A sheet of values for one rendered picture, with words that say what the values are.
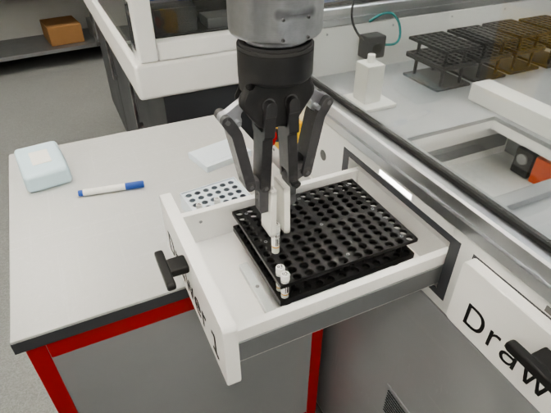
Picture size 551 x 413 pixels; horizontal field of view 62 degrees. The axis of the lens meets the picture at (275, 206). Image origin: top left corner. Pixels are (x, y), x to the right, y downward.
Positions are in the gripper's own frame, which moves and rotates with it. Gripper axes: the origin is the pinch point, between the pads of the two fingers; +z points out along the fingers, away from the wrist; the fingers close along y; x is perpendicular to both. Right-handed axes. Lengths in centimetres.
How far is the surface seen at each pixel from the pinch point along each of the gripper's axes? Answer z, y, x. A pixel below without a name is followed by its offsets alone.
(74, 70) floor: 100, -12, 361
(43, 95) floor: 100, -38, 316
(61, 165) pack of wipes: 20, -25, 58
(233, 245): 16.5, -1.4, 13.4
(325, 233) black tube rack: 10.1, 9.6, 3.2
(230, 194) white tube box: 21.3, 5.5, 33.5
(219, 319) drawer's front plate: 7.3, -10.5, -7.6
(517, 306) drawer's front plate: 7.5, 21.3, -20.3
